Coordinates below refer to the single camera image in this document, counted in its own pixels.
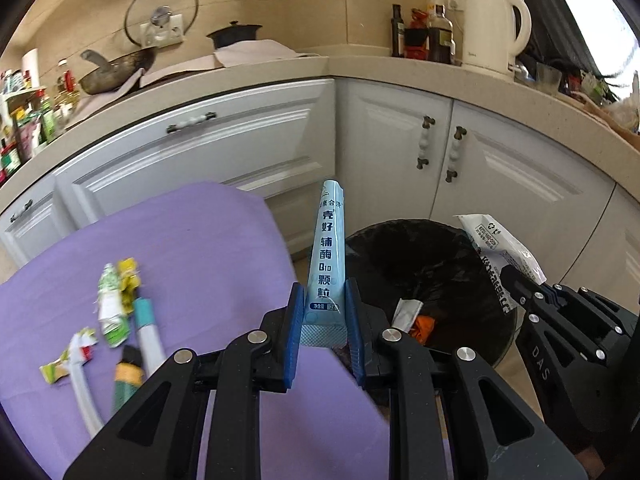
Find white electric kettle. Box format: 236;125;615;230
461;0;532;81

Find black white door handle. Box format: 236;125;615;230
416;116;436;170
445;126;467;183

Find white pouch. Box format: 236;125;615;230
454;214;548;313

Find white plastic tube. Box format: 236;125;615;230
69;355;106;436

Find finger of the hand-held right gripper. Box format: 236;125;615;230
500;264;601;433
540;282;640;361

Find orange wrapper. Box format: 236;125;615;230
411;316;435;346

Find black trash bin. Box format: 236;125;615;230
345;219;518;368

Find black pot with lid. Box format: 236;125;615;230
206;21;263;51

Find purple tablecloth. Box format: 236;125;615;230
0;181;396;480

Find person's right forearm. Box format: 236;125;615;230
575;452;608;480

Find wide white cabinet drawer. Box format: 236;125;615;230
52;78;337;221

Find yellow crumpled wrapper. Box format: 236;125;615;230
116;258;140;311

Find dark soy sauce bottle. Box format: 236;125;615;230
427;5;455;65

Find small white cabinet drawer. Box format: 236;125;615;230
0;175;76;271

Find light blue sachet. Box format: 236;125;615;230
301;180;347;348

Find clear glass cup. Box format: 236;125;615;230
534;62;563;96

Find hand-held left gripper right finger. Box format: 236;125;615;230
344;277;591;480

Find white cloth on stove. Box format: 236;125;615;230
67;39;298;128

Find bags and clutter pile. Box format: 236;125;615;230
565;67;640;136

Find red black jar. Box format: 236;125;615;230
404;8;432;60

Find steel wok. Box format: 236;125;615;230
80;46;157;96

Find green white crumpled wrapper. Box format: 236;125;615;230
96;262;132;348

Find dark curtain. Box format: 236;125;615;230
490;0;640;91

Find silver white sachet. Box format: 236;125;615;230
391;298;425;333

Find beige kitchen countertop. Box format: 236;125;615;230
0;55;640;201

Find cluster of condiment bottles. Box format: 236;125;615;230
0;60;83;186

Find yellow cooking oil bottle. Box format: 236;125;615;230
55;60;81;111

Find paper towel roll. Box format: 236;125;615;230
21;48;40;91

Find white torn wrapper red print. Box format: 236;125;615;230
70;327;98;362

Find white tube with teal cap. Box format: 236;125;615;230
132;297;168;376

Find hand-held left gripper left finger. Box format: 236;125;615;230
62;282;307;480

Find small dark green bottle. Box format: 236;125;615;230
111;345;143;416

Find glass pot lid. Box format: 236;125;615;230
124;0;199;48

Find white cabinet door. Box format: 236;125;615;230
332;80;453;241
430;102;616;286
560;185;640;311

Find dark olive oil bottle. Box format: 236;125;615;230
391;4;405;58

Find green yellow small wrapper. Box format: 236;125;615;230
40;350;74;385

